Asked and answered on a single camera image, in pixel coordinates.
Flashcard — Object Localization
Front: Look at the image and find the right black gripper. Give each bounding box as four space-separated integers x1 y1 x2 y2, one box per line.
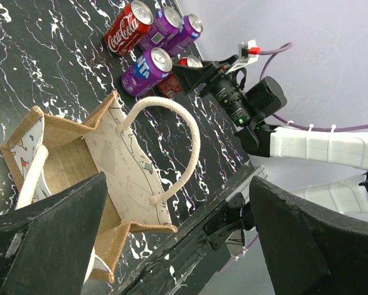
172 55 287 127

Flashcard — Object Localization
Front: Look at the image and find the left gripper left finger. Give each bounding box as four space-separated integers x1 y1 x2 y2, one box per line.
0 172 108 294

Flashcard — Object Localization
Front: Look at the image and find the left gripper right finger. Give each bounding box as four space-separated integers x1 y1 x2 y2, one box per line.
249 176 368 294

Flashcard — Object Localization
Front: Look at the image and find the red coke can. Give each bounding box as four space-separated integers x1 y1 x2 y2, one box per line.
104 1 154 56
156 55 203 98

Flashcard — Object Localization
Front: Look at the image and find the purple fanta can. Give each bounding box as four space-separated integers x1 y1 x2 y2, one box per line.
121 47 173 96
138 6 182 51
162 14 204 57

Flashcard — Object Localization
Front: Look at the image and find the brown canvas tote bag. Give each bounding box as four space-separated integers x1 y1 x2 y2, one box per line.
0 90 201 283

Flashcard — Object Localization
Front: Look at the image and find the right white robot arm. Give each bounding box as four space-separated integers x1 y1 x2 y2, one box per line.
172 55 368 214

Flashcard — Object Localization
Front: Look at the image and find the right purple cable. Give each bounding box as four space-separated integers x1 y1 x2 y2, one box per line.
233 42 368 262

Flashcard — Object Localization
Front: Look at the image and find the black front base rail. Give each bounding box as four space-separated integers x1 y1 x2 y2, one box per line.
112 162 267 294

